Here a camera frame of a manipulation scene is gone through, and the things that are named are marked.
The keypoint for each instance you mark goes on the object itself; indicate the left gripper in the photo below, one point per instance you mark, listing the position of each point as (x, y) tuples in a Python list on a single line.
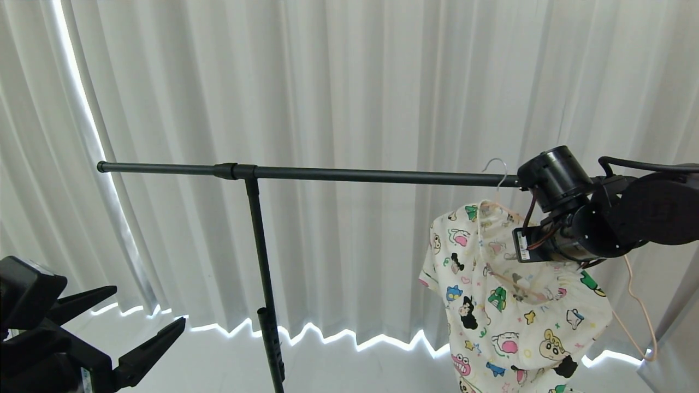
[(49, 365)]

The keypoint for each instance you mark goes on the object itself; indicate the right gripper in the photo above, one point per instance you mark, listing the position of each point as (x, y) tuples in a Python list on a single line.
[(551, 245)]

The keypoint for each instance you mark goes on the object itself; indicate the white curtain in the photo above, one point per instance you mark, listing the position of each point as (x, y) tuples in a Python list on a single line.
[(327, 71)]

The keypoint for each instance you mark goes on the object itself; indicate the black clothes rack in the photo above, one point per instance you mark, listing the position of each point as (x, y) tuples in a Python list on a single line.
[(355, 175)]

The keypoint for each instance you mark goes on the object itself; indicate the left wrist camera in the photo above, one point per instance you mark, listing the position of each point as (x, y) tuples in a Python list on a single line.
[(27, 289)]

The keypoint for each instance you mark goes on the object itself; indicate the pink clothes hanger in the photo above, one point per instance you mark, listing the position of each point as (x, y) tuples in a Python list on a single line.
[(498, 183), (639, 305)]

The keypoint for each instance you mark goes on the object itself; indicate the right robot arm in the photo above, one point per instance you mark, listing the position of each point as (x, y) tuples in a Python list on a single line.
[(557, 174)]

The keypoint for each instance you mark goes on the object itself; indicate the cream printed garment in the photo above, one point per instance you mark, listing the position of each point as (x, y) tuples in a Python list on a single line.
[(508, 327)]

